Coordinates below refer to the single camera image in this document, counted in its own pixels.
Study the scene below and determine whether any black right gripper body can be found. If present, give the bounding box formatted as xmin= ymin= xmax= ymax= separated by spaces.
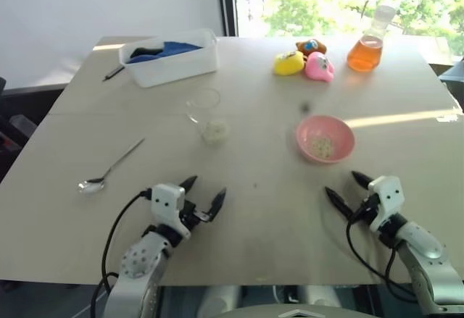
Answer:
xmin=349 ymin=192 xmax=382 ymax=225

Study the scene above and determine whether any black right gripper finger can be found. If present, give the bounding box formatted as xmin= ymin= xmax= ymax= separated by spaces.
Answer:
xmin=324 ymin=186 xmax=355 ymax=220
xmin=351 ymin=171 xmax=375 ymax=190

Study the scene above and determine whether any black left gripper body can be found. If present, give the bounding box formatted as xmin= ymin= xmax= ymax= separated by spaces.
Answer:
xmin=178 ymin=200 xmax=214 ymax=230

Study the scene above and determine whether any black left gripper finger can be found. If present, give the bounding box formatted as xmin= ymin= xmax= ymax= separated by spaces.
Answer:
xmin=207 ymin=187 xmax=228 ymax=222
xmin=179 ymin=175 xmax=199 ymax=193

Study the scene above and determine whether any pink bowl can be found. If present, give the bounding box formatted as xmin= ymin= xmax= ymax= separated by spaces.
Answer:
xmin=294 ymin=114 xmax=356 ymax=164

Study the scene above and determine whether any clear glass beaker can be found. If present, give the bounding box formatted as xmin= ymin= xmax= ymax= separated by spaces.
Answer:
xmin=185 ymin=87 xmax=231 ymax=147

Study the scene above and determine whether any metal spoon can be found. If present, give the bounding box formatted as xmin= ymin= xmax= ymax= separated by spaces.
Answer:
xmin=76 ymin=137 xmax=146 ymax=194

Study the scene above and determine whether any grey rounded robot body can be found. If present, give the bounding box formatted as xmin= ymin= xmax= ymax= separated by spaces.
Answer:
xmin=159 ymin=284 xmax=376 ymax=318

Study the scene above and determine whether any white plastic bin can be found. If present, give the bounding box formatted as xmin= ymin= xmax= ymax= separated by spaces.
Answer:
xmin=118 ymin=28 xmax=220 ymax=89

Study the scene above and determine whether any pink toy figure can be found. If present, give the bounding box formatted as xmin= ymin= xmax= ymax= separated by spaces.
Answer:
xmin=303 ymin=51 xmax=336 ymax=82

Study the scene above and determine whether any glass flask with orange liquid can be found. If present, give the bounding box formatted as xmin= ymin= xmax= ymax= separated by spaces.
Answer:
xmin=346 ymin=4 xmax=395 ymax=74

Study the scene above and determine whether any black pen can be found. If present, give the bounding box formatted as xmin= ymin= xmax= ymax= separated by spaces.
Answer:
xmin=101 ymin=64 xmax=126 ymax=82

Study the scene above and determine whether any blue cloth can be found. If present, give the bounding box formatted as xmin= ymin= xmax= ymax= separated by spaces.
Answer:
xmin=125 ymin=40 xmax=204 ymax=64

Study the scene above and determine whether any dark blue object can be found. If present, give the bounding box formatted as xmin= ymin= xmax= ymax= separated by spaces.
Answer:
xmin=437 ymin=56 xmax=464 ymax=113

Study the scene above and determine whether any yellow toy figure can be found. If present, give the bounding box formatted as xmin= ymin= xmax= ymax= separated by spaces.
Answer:
xmin=273 ymin=50 xmax=305 ymax=77

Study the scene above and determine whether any black object in bin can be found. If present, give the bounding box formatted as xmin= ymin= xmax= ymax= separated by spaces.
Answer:
xmin=129 ymin=46 xmax=163 ymax=59

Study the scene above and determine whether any brown toy figure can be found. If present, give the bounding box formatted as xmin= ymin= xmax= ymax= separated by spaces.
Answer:
xmin=294 ymin=38 xmax=328 ymax=57

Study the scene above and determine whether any dark chair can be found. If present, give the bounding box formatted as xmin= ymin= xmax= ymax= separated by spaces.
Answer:
xmin=0 ymin=75 xmax=67 ymax=185

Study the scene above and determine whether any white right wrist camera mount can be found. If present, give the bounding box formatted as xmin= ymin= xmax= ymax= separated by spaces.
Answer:
xmin=367 ymin=175 xmax=405 ymax=233

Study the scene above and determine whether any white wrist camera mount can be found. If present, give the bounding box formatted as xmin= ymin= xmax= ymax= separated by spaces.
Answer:
xmin=150 ymin=183 xmax=187 ymax=230
xmin=367 ymin=175 xmax=405 ymax=233

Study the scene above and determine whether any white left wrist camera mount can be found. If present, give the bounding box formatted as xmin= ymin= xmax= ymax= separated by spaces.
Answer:
xmin=150 ymin=183 xmax=187 ymax=230

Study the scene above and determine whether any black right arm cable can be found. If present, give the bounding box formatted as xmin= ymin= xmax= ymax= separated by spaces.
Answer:
xmin=345 ymin=201 xmax=420 ymax=304

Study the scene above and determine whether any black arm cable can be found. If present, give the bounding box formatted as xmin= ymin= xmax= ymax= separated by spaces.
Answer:
xmin=345 ymin=201 xmax=420 ymax=304
xmin=90 ymin=187 xmax=153 ymax=318

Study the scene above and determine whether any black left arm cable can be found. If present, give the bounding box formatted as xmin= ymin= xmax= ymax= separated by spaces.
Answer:
xmin=90 ymin=187 xmax=153 ymax=318

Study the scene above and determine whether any black window frame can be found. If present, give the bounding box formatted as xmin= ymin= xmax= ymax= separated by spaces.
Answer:
xmin=215 ymin=0 xmax=239 ymax=38

